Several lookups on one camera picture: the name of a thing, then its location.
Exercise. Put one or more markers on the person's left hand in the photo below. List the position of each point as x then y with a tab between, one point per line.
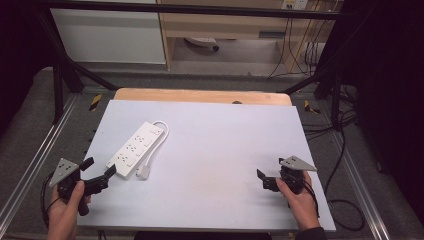
63	215

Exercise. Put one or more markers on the wooden table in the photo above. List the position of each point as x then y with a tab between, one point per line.
200	96

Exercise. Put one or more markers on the white power strip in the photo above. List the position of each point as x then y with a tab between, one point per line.
135	150

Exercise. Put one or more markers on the person's dark clothing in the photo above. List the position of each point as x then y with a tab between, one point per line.
203	236

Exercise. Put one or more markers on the white chair base with caster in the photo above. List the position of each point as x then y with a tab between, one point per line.
201	41

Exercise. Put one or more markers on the person's right hand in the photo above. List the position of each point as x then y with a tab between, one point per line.
303	206

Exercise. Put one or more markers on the black slanted frame strut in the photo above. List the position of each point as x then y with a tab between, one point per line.
80	71
310	81

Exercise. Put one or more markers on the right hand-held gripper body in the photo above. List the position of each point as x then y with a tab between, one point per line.
295	162

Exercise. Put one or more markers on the black upright frame post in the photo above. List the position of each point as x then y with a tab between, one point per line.
336	100
58	96

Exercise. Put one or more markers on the white wall socket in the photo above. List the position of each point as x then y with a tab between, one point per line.
295	4

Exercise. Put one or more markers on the aluminium rail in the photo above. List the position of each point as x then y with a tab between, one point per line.
361	186
36	156

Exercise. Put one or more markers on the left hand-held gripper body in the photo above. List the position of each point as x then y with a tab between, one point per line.
63	171

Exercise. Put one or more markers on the black curtain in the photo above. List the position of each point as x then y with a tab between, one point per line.
20	50
390	100

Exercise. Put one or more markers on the black horizontal frame bar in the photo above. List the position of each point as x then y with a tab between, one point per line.
200	9

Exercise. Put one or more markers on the yellow black tape strip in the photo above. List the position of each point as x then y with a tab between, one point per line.
310	107
95	102

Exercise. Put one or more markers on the pale table cover board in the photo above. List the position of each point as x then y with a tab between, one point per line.
216	160

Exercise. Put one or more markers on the white cabinet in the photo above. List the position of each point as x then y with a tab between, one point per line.
110	36

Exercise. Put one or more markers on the wooden desk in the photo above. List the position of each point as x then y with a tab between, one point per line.
220	25

